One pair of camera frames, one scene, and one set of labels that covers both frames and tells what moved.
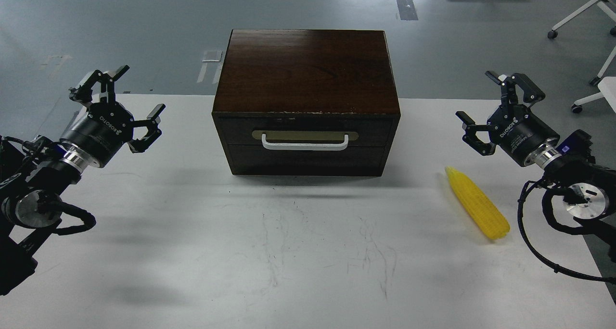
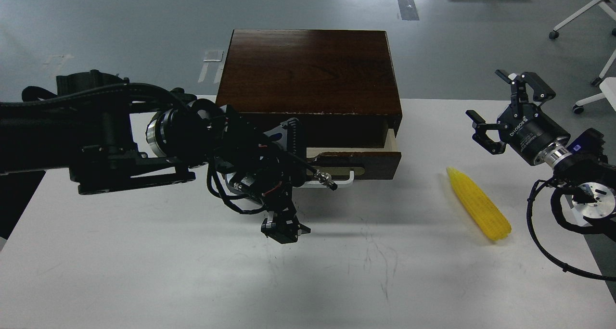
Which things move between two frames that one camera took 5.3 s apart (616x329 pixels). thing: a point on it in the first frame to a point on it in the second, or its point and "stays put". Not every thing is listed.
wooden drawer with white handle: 307,132 to 342,165
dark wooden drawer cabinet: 307,101 stays put
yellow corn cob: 493,222 stays put
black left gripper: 105,127 to 270,164
